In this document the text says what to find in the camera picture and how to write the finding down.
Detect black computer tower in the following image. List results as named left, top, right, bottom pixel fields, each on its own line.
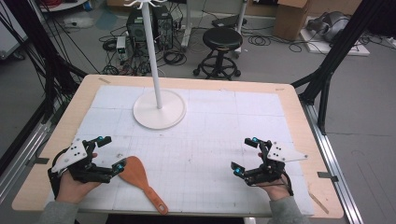
left=151, top=5, right=174, bottom=51
left=126, top=8, right=149, bottom=53

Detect white flat board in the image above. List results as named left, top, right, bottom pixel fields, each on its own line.
left=300, top=29, right=372, bottom=57

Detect brown cardboard box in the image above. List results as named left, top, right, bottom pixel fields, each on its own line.
left=273, top=0, right=313, bottom=42

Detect person's right hand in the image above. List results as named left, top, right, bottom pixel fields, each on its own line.
left=256, top=178, right=293, bottom=202

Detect black round stool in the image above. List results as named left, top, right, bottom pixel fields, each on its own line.
left=192, top=26, right=244, bottom=81

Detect black tape strip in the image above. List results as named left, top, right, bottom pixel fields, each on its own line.
left=317, top=171, right=339, bottom=183
left=25, top=156, right=50, bottom=166

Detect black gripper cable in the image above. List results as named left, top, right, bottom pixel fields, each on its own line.
left=47, top=148, right=70, bottom=201
left=279, top=169, right=295, bottom=197

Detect black foot pedal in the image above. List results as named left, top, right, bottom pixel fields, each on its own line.
left=211, top=14, right=248, bottom=29

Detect black cable coil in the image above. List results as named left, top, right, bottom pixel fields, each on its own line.
left=101, top=38, right=119, bottom=53
left=288, top=41, right=308, bottom=53
left=247, top=33, right=272, bottom=48
left=163, top=49, right=188, bottom=66

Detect grey bag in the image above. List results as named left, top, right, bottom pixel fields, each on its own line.
left=305, top=10, right=352, bottom=44

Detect aluminium rail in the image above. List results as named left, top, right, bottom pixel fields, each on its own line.
left=303, top=102, right=364, bottom=224
left=0, top=120, right=52, bottom=203

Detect brown wooden rice paddle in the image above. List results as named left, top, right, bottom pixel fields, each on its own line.
left=118, top=155, right=169, bottom=217

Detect white metal stand leg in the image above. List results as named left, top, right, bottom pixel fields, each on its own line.
left=181, top=0, right=193, bottom=49
left=233, top=0, right=249, bottom=59

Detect white cabinet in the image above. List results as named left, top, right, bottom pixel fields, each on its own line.
left=0, top=0, right=29, bottom=61

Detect person's left hand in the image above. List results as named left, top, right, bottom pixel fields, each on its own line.
left=55, top=172, right=103, bottom=205

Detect white grid mat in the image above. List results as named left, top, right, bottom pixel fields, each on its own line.
left=46, top=85, right=316, bottom=217

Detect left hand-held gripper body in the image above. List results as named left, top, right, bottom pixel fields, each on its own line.
left=48, top=137, right=115, bottom=185

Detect thin wooden strip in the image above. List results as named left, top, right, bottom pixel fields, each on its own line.
left=307, top=190, right=330, bottom=216

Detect white hook stand rack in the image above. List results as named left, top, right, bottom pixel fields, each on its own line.
left=123, top=0, right=188, bottom=131

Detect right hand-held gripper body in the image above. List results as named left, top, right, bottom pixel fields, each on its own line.
left=244, top=140, right=309, bottom=188

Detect small white power box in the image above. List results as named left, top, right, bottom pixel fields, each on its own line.
left=116, top=35, right=127, bottom=61

